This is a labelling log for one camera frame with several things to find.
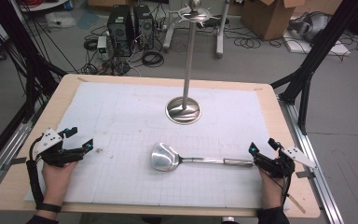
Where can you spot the person's left hand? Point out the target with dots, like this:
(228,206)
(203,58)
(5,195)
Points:
(56,183)

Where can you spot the small white device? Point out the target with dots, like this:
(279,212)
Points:
(102,46)

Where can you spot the cardboard box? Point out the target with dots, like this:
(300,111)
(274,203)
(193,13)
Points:
(267,18)

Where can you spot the clear plastic bag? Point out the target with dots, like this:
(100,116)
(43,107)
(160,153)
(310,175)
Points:
(60,20)

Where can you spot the person's right hand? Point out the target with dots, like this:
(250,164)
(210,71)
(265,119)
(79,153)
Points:
(271,191)

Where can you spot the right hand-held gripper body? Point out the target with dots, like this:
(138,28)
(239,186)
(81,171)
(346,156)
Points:
(276,166)

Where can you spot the metal hook stand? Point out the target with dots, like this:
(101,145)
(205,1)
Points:
(185,112)

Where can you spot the metal spatula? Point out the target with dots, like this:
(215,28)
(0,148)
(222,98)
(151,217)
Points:
(165,157)

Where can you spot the black metal frame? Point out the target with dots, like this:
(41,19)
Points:
(310,62)
(28,62)

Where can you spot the white flat board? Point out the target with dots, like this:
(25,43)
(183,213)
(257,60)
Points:
(338,49)

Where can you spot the black computer tower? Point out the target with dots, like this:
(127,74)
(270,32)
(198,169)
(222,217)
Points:
(120,29)
(143,26)

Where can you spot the black wristband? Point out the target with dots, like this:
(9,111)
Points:
(49,207)

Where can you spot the white grid mat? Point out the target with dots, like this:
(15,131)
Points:
(136,105)

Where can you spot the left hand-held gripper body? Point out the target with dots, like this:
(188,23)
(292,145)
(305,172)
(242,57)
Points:
(51,155)

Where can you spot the strip of tan tape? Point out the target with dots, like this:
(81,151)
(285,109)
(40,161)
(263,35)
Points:
(296,203)

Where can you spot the aluminium rail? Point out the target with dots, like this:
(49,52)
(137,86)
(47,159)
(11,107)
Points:
(3,158)
(317,174)

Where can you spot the grey plastic appliance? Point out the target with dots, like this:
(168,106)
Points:
(310,26)

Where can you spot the white stand legs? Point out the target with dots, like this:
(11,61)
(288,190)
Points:
(220,37)

